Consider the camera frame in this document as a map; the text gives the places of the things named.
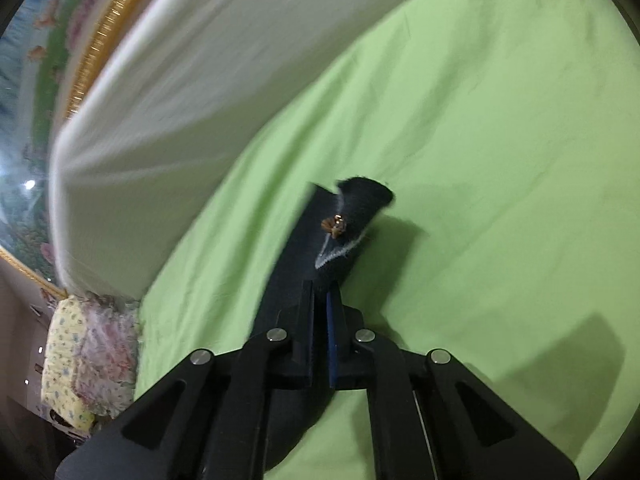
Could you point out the gold framed landscape painting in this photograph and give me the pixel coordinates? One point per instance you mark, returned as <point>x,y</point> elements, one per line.
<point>51,53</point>

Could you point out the light green bed sheet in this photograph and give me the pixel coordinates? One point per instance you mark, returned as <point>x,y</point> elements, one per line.
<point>508,131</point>

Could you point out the white striped headboard cover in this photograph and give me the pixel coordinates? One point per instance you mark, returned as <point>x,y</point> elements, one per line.
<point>177,102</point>

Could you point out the yellow floral pillow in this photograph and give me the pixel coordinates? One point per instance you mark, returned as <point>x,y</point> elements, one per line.
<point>66,332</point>

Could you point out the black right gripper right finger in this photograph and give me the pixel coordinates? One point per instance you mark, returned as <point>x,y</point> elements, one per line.
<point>347,365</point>

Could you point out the black fleece pants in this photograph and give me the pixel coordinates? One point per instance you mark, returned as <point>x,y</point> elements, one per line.
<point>322,248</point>

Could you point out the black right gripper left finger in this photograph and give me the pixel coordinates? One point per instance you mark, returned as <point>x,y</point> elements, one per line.
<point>298,322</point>

